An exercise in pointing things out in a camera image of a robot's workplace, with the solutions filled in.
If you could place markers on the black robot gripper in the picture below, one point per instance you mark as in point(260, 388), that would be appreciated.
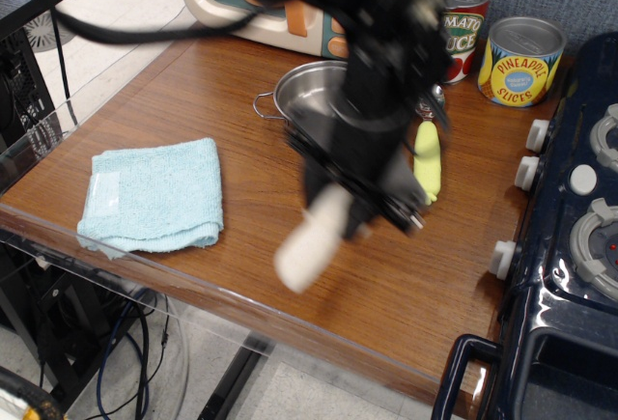
point(365, 155)

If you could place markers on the plush mushroom toy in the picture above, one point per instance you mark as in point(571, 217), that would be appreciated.
point(309, 249)

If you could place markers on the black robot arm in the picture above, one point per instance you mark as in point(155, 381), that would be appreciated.
point(397, 53)

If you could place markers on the toy microwave oven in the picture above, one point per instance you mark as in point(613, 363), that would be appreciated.
point(294, 26)

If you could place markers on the small steel pot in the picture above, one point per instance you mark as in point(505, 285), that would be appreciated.
point(304, 96)

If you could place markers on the white stove knob lower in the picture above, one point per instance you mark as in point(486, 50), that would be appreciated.
point(501, 259)

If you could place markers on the white stove knob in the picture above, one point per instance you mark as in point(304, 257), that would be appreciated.
point(537, 135)
point(501, 259)
point(526, 172)

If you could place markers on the light blue folded towel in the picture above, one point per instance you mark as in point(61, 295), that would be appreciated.
point(154, 200)

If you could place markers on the white stove knob middle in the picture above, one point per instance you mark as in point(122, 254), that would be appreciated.
point(526, 172)

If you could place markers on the white stove knob upper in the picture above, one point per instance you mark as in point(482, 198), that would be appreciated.
point(537, 135)

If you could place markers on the pineapple slices can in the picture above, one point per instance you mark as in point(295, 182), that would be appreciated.
point(520, 61)

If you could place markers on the tomato sauce can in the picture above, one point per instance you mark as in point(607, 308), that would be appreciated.
point(463, 21)

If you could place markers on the dark blue toy stove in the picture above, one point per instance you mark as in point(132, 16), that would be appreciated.
point(556, 355)

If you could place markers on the clear acrylic table guard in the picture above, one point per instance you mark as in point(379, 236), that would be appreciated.
point(357, 316)

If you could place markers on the spoon with green handle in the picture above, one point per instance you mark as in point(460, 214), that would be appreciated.
point(427, 150)

